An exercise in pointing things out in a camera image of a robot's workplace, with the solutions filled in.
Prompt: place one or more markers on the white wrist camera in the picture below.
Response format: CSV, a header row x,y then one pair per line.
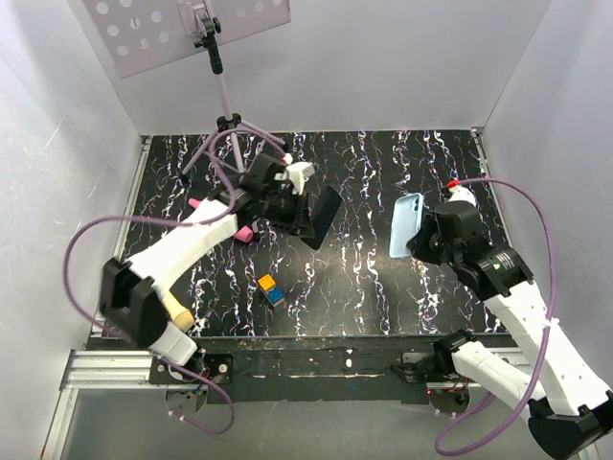
x,y
458,192
298,174

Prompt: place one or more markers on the light blue phone case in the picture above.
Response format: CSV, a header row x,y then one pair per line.
x,y
406,223

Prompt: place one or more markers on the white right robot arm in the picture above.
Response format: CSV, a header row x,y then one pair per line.
x,y
569,407

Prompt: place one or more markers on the black smartphone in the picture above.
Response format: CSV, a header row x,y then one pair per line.
x,y
322,216

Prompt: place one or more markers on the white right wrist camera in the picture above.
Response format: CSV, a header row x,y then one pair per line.
x,y
458,192

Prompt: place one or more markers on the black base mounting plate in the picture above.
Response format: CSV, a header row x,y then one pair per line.
x,y
331,368

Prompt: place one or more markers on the orange and blue toy blocks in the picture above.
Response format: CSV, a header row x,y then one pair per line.
x,y
270,290

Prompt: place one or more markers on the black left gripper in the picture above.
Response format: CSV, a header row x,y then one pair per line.
x,y
300,221

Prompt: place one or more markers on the lilac music stand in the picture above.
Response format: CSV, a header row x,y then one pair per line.
x,y
145,35

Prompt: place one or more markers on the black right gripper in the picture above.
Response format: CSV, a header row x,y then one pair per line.
x,y
418,244

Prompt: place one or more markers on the wooden handled tool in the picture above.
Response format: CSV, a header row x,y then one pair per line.
x,y
180,316

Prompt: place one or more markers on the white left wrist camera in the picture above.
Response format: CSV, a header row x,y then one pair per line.
x,y
298,174

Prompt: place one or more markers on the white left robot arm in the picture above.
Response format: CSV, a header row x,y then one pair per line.
x,y
132,292

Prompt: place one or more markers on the pink cylindrical stick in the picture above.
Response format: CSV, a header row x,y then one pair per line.
x,y
245,233

